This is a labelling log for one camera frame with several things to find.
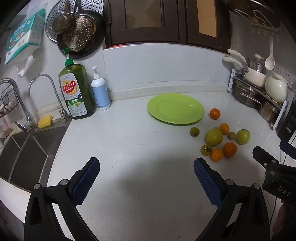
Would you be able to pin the steel sink basin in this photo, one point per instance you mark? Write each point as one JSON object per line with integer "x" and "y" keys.
{"x": 27, "y": 158}

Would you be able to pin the small orange tangerine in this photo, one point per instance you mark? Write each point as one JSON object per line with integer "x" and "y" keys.
{"x": 225, "y": 129}

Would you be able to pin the person's right hand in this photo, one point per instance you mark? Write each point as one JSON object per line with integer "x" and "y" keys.
{"x": 280, "y": 220}

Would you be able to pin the white ceramic teapot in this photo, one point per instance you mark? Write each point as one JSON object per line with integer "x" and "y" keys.
{"x": 276, "y": 87}

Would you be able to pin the small brass ladle pot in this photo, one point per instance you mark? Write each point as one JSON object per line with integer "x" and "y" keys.
{"x": 64, "y": 22}

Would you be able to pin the small green persimmon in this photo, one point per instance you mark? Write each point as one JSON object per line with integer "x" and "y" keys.
{"x": 206, "y": 150}
{"x": 194, "y": 132}

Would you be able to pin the white metal pot rack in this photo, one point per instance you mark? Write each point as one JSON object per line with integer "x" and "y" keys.
{"x": 264, "y": 97}

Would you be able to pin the black knife block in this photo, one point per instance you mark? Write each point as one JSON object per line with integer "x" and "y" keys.
{"x": 287, "y": 125}

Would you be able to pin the white wall hook rack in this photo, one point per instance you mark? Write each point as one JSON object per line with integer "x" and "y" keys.
{"x": 269, "y": 23}

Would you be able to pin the steel pot with lid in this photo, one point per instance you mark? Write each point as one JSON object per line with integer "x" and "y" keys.
{"x": 256, "y": 64}

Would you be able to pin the large yellow-green apple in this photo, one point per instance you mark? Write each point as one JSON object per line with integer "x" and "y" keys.
{"x": 213, "y": 137}

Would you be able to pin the white pan with handle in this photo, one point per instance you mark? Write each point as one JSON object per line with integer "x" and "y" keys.
{"x": 250, "y": 75}

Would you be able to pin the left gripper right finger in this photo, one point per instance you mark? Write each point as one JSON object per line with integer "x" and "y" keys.
{"x": 210, "y": 180}

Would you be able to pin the large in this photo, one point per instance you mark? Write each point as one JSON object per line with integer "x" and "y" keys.
{"x": 229, "y": 149}

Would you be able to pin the green apple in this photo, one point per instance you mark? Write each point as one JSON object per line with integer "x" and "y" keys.
{"x": 243, "y": 136}

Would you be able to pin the steel pot lower left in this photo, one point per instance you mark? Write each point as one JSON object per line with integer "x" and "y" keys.
{"x": 246, "y": 95}

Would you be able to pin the white hanging ladle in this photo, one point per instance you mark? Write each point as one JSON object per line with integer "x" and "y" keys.
{"x": 270, "y": 61}

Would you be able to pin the white blue pump bottle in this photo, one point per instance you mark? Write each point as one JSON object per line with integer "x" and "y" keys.
{"x": 100, "y": 91}

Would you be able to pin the metal strainer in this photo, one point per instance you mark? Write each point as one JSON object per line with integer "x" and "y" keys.
{"x": 79, "y": 37}

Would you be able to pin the wire sink basket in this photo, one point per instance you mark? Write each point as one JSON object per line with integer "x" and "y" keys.
{"x": 8, "y": 100}

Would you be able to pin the green plate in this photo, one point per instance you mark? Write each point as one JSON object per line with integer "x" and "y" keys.
{"x": 175, "y": 108}

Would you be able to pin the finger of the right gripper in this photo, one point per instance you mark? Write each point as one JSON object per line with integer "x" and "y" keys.
{"x": 288, "y": 149}
{"x": 263, "y": 157}

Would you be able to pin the dark wooden window frame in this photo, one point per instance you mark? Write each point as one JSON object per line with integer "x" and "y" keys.
{"x": 198, "y": 23}

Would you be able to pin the steel pot lower right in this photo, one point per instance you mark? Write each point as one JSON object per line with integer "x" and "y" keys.
{"x": 269, "y": 112}

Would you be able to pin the black frying pan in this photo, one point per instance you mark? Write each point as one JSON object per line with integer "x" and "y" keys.
{"x": 100, "y": 31}

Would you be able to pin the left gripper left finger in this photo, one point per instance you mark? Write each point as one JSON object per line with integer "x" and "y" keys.
{"x": 84, "y": 179}

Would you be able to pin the teal tissue box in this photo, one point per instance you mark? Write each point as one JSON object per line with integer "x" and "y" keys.
{"x": 26, "y": 38}

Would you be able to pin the round steamer rack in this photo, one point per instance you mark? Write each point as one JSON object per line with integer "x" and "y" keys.
{"x": 58, "y": 9}

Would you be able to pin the brown kiwi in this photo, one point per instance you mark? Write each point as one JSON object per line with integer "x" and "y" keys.
{"x": 231, "y": 136}

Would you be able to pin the green dish soap bottle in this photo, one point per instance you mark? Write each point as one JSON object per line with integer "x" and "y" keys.
{"x": 75, "y": 88}

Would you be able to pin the yellow sponge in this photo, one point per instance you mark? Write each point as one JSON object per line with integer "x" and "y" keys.
{"x": 45, "y": 121}

